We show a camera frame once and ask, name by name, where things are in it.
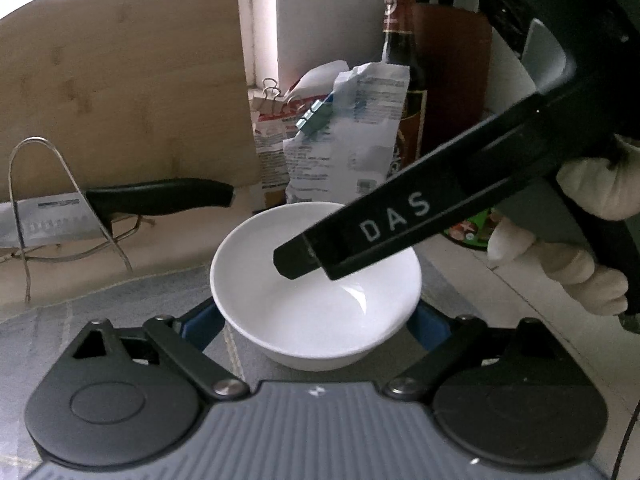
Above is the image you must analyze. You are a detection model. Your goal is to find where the teal bag clip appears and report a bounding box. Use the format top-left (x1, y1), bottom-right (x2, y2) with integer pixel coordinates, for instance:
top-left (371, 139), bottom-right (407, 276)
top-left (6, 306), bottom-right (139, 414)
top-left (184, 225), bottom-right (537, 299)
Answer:
top-left (295, 100), bottom-right (333, 136)

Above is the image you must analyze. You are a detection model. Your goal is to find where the green labelled bottle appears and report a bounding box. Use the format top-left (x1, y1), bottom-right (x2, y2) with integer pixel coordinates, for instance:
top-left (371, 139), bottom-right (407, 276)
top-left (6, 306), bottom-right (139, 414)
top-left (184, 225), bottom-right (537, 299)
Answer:
top-left (442, 205), bottom-right (508, 252)

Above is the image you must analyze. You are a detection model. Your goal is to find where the wooden cutting board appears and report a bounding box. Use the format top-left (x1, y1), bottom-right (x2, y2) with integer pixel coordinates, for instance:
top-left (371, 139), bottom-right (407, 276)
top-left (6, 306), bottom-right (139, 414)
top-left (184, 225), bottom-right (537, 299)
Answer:
top-left (0, 0), bottom-right (261, 216)

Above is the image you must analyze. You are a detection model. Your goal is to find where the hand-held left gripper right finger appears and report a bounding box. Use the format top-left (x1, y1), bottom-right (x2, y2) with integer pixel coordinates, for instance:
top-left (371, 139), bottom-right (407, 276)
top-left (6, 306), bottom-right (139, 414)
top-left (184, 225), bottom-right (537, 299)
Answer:
top-left (384, 301), bottom-right (568, 403)

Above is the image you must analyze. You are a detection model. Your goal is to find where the person's right hand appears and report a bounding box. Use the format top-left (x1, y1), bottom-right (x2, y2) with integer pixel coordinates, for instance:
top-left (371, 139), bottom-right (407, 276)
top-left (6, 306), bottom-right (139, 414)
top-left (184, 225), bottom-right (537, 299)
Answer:
top-left (487, 135), bottom-right (640, 317)

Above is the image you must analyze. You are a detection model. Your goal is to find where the red and white bag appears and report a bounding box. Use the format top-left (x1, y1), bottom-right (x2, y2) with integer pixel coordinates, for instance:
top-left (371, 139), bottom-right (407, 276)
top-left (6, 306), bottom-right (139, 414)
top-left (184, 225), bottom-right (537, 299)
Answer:
top-left (250, 60), bottom-right (351, 211)

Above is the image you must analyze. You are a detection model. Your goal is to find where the white bowl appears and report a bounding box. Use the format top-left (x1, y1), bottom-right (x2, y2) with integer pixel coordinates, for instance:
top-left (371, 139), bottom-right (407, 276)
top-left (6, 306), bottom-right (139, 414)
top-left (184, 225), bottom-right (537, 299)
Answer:
top-left (210, 201), bottom-right (423, 372)

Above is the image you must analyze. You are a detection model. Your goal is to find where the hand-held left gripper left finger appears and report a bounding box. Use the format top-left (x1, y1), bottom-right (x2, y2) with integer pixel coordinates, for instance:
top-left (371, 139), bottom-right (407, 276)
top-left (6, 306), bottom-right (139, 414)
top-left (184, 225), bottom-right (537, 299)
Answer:
top-left (71, 299), bottom-right (252, 403)

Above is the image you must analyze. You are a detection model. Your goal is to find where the crumpled white printed bag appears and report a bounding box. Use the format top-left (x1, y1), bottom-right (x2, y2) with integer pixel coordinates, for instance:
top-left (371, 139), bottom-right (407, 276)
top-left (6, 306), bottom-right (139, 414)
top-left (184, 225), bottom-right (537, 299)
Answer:
top-left (282, 62), bottom-right (412, 206)

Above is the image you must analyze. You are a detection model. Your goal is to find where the black handled kitchen knife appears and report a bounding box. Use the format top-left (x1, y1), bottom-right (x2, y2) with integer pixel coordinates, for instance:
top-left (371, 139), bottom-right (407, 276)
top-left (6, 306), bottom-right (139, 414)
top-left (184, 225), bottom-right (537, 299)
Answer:
top-left (0, 177), bottom-right (235, 251)

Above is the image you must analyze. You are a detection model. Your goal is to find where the brown knife block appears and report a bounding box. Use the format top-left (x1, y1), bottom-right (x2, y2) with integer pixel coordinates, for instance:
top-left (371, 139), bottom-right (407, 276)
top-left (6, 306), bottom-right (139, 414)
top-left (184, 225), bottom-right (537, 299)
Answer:
top-left (412, 2), bottom-right (493, 166)

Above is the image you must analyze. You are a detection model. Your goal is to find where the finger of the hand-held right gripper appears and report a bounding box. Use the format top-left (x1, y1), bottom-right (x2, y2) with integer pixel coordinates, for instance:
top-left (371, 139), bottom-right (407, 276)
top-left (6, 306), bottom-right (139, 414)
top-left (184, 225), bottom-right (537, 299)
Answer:
top-left (273, 72), bottom-right (617, 282)

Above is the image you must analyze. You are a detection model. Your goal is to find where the dark glass bottle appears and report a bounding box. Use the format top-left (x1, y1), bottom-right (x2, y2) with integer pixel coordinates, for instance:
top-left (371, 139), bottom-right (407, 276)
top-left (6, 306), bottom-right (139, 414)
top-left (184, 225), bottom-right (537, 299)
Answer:
top-left (381, 0), bottom-right (428, 181)

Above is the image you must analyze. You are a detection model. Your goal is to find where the black cable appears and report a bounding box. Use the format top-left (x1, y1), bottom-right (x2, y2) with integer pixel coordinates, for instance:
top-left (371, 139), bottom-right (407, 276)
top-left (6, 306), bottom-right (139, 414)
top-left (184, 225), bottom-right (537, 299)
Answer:
top-left (607, 395), bottom-right (640, 480)

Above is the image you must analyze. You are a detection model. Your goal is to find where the wire rack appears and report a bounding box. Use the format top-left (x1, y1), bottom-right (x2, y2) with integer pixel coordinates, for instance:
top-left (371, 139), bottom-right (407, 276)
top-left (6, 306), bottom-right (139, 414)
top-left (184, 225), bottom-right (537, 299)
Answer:
top-left (9, 137), bottom-right (156, 303)

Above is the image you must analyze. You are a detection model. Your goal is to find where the grey dish mat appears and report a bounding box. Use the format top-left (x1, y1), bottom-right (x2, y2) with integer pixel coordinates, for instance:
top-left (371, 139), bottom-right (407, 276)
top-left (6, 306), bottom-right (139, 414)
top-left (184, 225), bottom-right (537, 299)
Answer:
top-left (0, 250), bottom-right (501, 391)

